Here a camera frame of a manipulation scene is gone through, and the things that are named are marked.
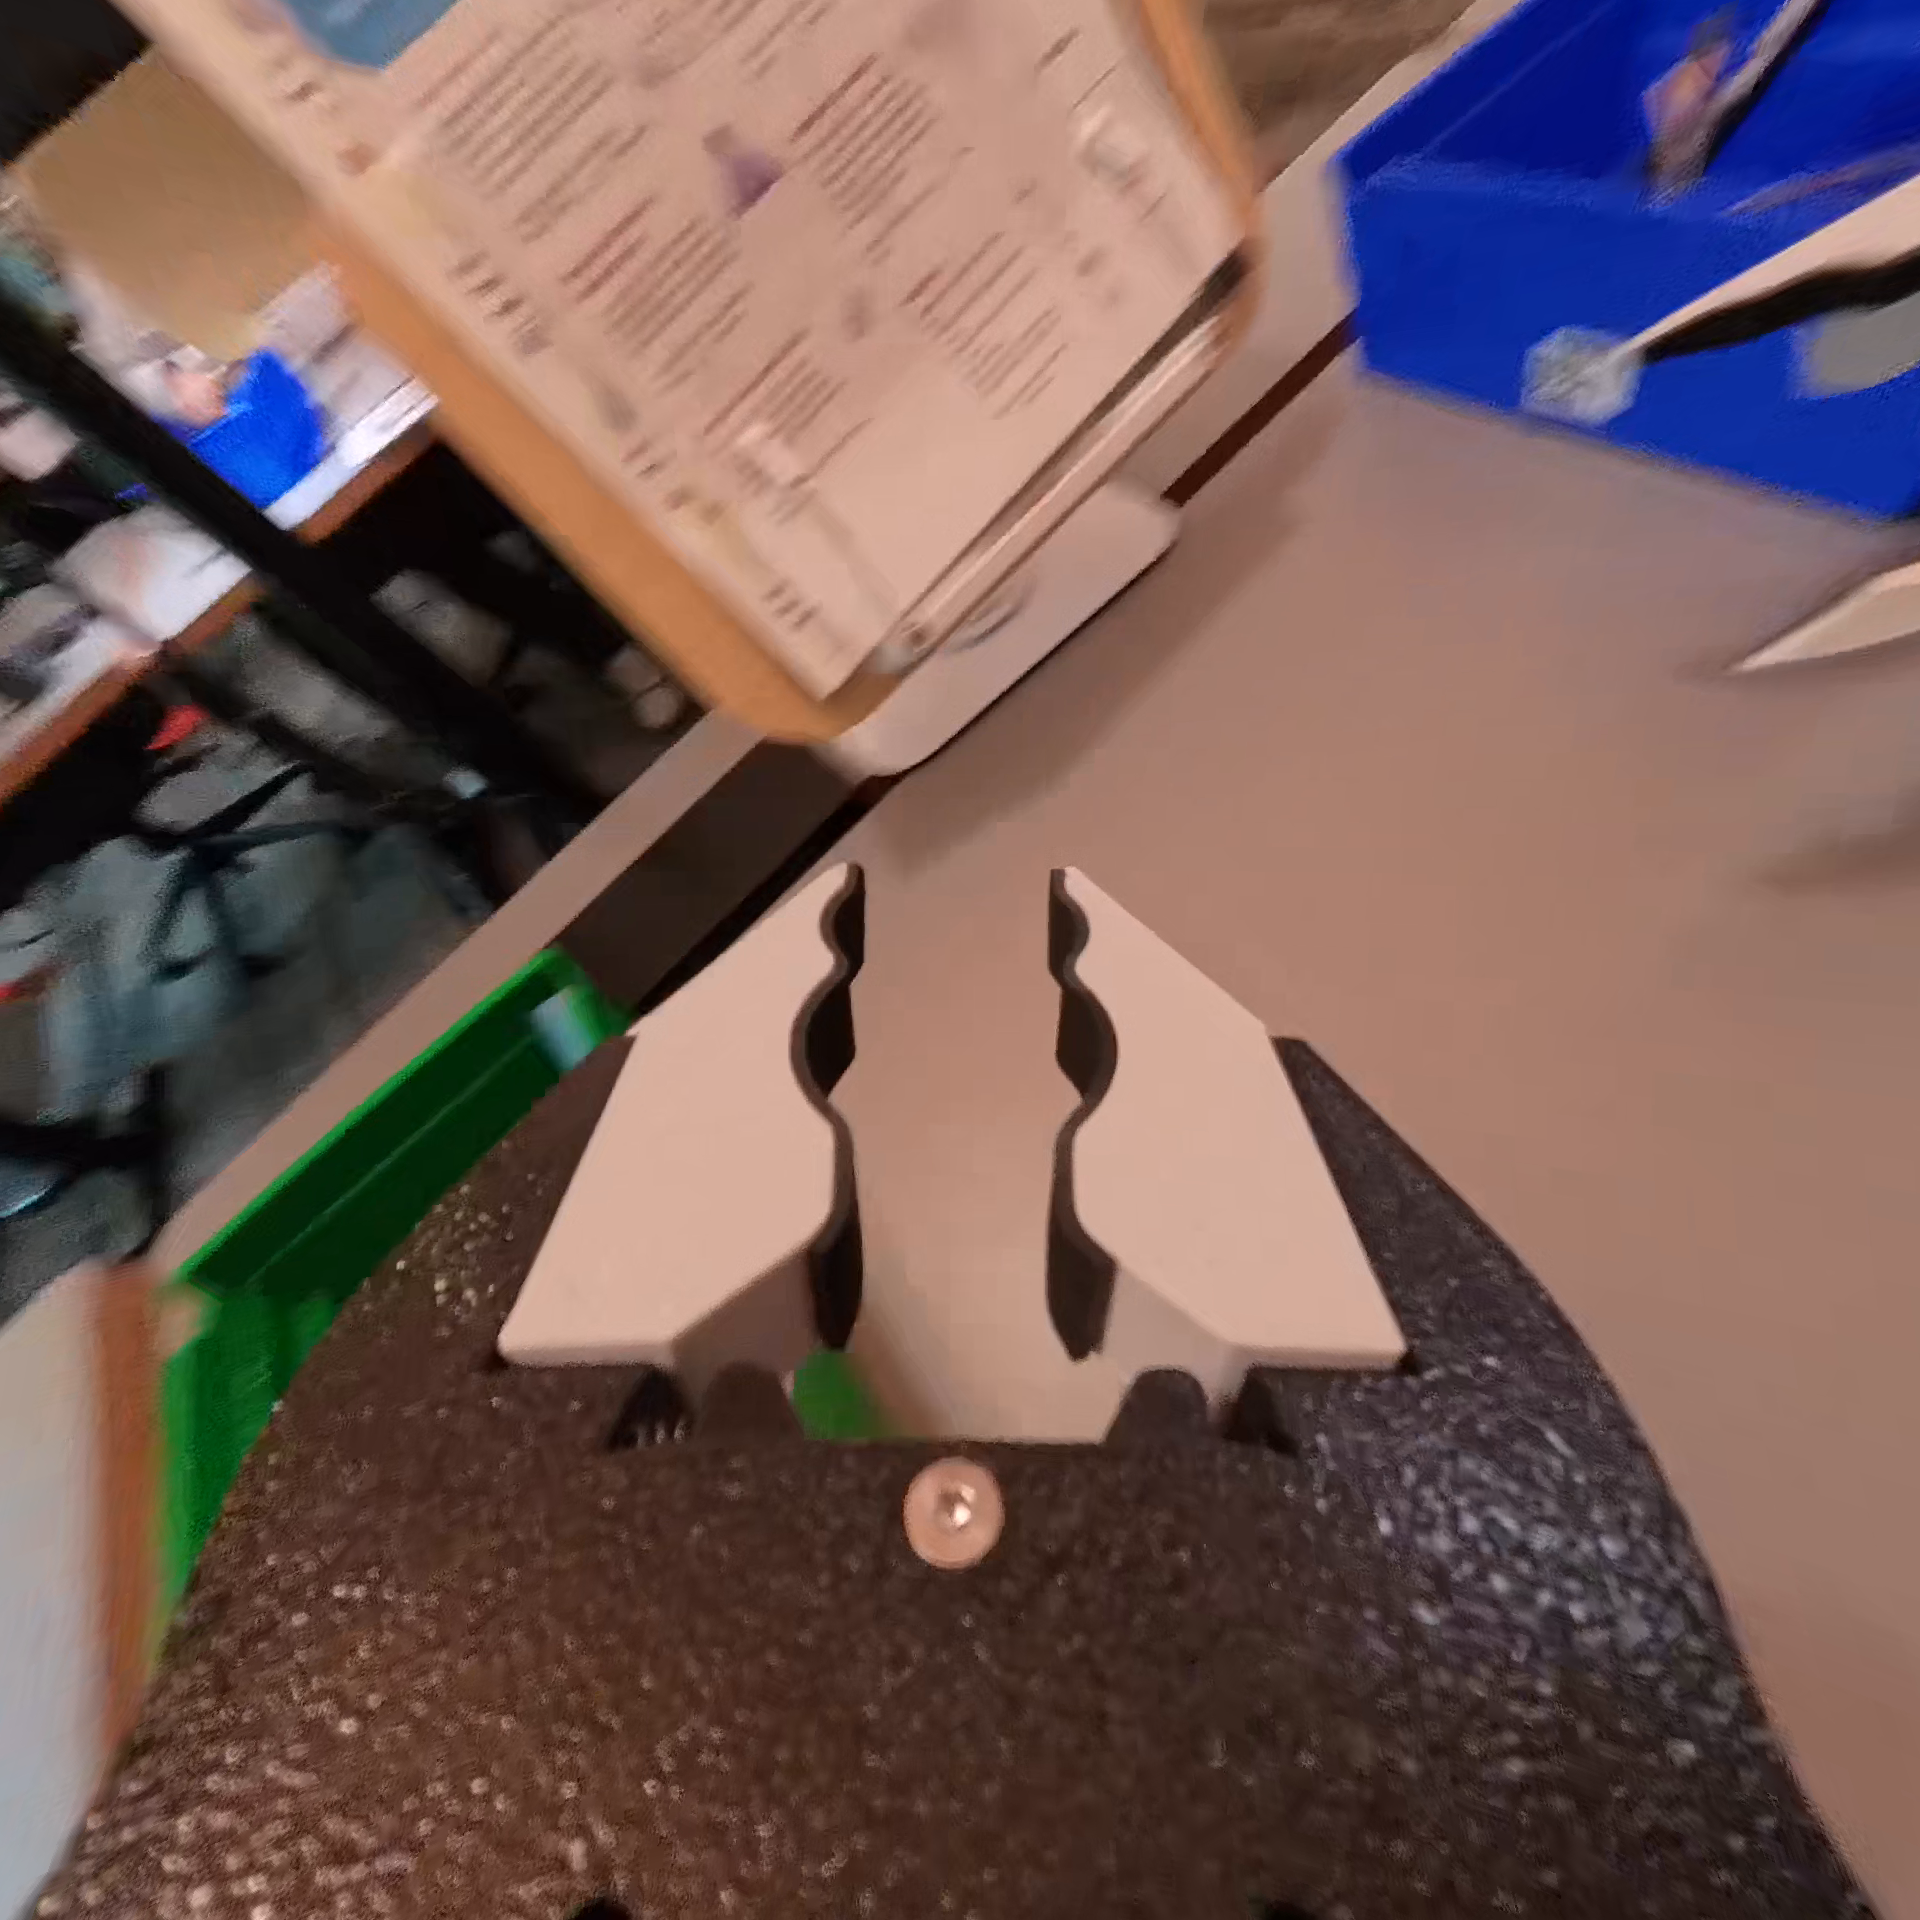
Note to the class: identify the blue plastic bin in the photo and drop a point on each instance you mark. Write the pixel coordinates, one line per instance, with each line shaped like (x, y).
(1440, 271)
(262, 428)

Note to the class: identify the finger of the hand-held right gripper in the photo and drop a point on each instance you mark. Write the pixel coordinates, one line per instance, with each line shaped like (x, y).
(1828, 248)
(1875, 615)

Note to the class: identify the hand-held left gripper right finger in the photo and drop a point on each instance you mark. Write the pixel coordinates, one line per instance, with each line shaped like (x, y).
(1229, 1201)

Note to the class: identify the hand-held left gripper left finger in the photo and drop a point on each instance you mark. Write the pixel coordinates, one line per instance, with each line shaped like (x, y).
(675, 1201)

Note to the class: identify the black flat panel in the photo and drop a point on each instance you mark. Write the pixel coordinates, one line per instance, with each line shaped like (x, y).
(704, 901)

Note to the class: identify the black metal pole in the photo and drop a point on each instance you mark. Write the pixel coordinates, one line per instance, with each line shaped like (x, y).
(225, 518)

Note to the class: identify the green plastic bin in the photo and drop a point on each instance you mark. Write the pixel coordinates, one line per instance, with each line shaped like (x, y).
(374, 1172)

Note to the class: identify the laminated printed sheet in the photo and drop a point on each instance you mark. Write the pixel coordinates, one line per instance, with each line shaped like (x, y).
(825, 300)

